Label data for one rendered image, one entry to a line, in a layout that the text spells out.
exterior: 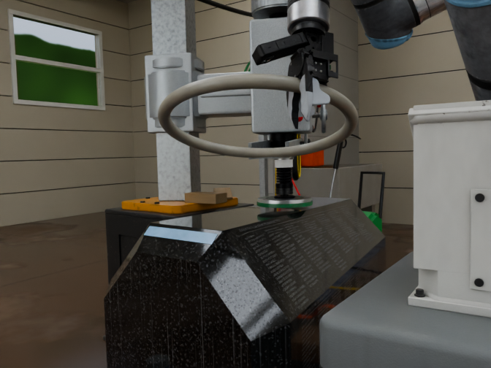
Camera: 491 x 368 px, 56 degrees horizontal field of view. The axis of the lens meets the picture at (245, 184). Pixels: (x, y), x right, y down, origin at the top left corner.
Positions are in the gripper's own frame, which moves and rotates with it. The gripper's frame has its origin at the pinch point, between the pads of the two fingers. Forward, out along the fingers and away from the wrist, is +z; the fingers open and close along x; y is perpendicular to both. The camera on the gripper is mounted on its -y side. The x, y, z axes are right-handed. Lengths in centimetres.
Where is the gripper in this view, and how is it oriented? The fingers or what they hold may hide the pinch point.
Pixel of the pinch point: (298, 118)
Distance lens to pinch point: 93.8
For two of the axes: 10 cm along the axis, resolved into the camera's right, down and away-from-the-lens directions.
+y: 9.4, 1.1, 3.2
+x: -3.3, 2.1, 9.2
